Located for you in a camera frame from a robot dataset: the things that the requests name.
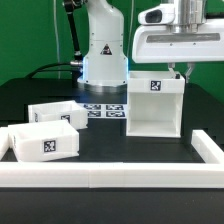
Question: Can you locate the black thick cable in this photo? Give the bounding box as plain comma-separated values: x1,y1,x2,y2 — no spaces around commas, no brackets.
24,62,83,80

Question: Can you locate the thin grey cable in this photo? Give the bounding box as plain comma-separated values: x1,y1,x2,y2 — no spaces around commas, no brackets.
53,0,62,80

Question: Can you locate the white fence rail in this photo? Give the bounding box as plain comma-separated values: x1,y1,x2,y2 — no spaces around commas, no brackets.
0,127,10,160
0,162,224,188
191,130,224,165

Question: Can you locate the white front drawer box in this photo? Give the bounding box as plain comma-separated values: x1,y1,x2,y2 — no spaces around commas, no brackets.
9,120,79,162

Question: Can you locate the white fence left rail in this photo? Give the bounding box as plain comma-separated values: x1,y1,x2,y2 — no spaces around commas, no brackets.
0,127,10,160

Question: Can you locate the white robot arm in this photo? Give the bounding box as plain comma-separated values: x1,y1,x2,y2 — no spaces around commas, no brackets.
78,0,224,92

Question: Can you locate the white fence right rail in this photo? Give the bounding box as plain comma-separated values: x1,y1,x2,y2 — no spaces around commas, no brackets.
191,130,224,165

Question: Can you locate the white fence front rail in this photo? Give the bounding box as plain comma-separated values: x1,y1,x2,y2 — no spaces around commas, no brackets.
0,162,224,188

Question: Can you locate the white drawer cabinet frame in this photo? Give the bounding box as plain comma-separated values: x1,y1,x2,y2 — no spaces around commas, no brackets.
126,71,185,138

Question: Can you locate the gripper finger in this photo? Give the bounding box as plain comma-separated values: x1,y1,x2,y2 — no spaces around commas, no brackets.
185,62,195,83
168,63,176,79

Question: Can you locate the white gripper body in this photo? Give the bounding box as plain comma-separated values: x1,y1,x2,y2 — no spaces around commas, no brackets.
132,23,224,63

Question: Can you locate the white drawer box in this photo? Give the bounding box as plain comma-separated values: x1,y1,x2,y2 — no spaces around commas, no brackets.
28,100,88,130
9,120,79,162

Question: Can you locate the paper marker sheet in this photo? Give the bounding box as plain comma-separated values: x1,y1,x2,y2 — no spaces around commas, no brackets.
80,103,127,119

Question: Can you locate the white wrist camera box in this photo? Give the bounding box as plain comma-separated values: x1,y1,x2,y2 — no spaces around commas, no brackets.
138,7,175,25

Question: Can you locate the white rear drawer box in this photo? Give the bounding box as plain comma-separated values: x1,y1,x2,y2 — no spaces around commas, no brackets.
28,100,88,130

